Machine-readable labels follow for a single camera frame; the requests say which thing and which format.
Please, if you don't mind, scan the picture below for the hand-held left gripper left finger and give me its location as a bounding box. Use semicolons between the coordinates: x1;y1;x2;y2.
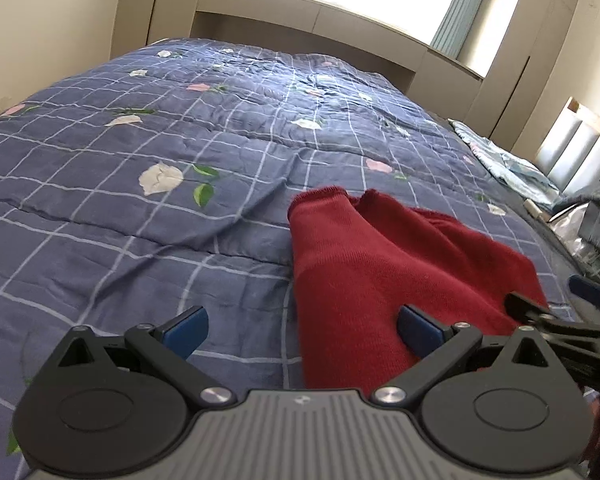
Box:
55;305;237;409

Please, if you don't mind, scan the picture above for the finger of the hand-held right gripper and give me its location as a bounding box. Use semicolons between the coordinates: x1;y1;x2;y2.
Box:
504;291;600;392
568;274;600;312

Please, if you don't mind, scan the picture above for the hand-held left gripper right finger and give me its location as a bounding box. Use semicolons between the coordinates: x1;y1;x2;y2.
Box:
371;304;565;409

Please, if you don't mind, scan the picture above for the red knit sweater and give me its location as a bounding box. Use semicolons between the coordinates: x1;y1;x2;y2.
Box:
286;186;583;397

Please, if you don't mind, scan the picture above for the clear plastic bag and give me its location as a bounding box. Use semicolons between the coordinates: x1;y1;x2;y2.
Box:
549;202;600;263

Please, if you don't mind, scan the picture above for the grey bed sheet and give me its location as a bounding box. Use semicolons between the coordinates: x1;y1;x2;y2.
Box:
500;187;600;321

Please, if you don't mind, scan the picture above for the blue checked floral quilt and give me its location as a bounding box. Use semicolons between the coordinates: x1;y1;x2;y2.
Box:
0;37;581;480

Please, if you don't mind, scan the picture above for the padded grey wooden headboard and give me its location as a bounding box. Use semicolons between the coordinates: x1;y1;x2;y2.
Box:
534;97;600;197

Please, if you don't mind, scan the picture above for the light blue patterned cloth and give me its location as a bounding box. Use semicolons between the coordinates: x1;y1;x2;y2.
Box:
449;119;564;207

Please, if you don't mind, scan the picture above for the beige wardrobe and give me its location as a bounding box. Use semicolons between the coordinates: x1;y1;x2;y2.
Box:
464;0;587;157
109;0;207;62

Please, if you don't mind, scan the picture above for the teal curtain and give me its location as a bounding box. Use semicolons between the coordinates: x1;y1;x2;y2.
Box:
429;0;499;59

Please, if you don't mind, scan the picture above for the beige window sill cabinet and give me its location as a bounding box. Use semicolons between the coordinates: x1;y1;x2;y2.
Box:
189;0;485;137

